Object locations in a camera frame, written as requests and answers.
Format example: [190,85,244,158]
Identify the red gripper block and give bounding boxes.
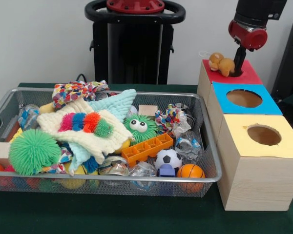
[229,19,268,78]

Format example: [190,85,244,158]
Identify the brown plush toy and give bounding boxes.
[208,52,236,78]

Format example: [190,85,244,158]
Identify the orange basketball toy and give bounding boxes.
[177,163,206,192]

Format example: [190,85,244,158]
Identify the orange plastic toy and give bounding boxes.
[121,133,174,168]

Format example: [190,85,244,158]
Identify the mint green waffle cloth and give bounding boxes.
[66,89,137,176]

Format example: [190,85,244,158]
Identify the cream yellow cloth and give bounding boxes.
[37,99,133,164]

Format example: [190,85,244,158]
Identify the clear mesh bin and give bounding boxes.
[0,88,223,196]

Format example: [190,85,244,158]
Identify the wooden box with three holes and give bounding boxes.
[197,59,293,212]

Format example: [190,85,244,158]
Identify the black upright panel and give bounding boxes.
[271,16,293,115]

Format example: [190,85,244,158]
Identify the small green spiky ball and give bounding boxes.
[123,114,160,146]

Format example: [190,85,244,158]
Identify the black and white soccer ball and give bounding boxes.
[154,149,183,171]

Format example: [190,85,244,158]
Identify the small purple plastic toy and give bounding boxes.
[159,164,177,177]

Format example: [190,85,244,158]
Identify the multicolour spiky caterpillar toy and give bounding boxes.
[58,112,114,138]

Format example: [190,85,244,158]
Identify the dark green table cloth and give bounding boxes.
[0,82,293,234]

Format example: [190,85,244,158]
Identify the yellow ball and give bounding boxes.
[61,163,88,190]

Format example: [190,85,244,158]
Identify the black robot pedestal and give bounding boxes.
[84,0,186,84]

